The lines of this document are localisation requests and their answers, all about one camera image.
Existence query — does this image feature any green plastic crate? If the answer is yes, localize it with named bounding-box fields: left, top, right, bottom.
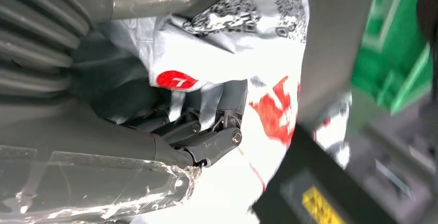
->
left=351, top=0, right=433, bottom=116

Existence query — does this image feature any black scanner column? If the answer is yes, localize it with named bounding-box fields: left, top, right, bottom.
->
left=252, top=123, right=401, bottom=224

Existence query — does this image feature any yellow and grey column label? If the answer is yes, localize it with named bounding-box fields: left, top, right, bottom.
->
left=280, top=171, right=350, bottom=224

